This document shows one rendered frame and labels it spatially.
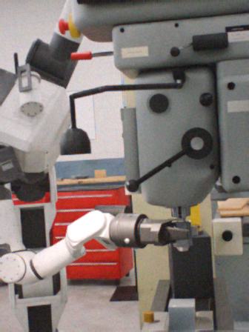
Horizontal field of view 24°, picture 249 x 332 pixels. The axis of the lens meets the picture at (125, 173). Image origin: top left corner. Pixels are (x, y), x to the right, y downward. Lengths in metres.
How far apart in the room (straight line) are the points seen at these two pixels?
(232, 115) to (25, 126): 0.66
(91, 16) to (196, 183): 0.44
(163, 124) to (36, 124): 0.51
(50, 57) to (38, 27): 9.13
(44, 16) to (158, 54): 9.72
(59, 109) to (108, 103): 8.80
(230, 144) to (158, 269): 1.99
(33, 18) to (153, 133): 9.77
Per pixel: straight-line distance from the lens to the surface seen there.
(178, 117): 1.34
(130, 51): 1.33
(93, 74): 10.66
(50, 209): 2.05
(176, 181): 1.34
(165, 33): 1.33
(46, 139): 1.73
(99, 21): 1.35
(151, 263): 3.23
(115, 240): 1.50
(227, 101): 1.31
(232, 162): 1.31
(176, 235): 1.42
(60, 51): 1.87
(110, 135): 10.56
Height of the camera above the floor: 1.47
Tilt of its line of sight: 3 degrees down
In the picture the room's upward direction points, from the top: 4 degrees counter-clockwise
